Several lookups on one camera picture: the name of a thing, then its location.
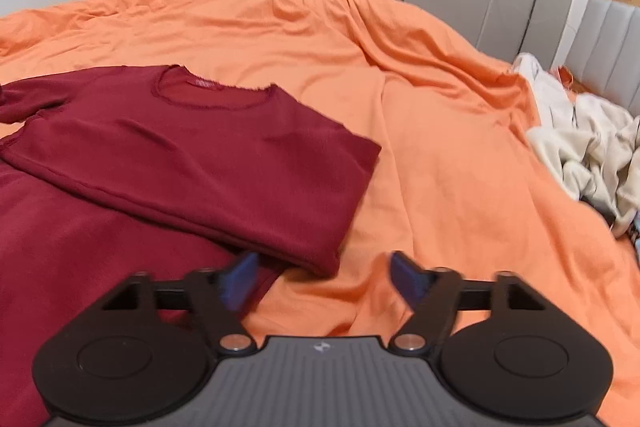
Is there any red garment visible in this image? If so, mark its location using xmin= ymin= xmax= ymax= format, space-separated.
xmin=0 ymin=159 xmax=283 ymax=427

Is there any orange bed sheet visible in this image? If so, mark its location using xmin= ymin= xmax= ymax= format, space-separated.
xmin=0 ymin=0 xmax=640 ymax=427

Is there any cream clothes pile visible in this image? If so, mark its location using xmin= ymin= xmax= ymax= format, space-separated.
xmin=511 ymin=52 xmax=640 ymax=239

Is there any dark red shirt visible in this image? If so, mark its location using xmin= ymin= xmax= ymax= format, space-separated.
xmin=0 ymin=65 xmax=383 ymax=278

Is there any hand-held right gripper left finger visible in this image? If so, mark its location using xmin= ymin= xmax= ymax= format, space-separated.
xmin=100 ymin=251 xmax=261 ymax=354

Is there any grey padded headboard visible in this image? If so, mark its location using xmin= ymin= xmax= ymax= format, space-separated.
xmin=566 ymin=0 xmax=640 ymax=118

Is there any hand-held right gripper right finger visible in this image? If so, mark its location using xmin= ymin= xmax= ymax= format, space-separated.
xmin=387 ymin=250 xmax=547 ymax=354

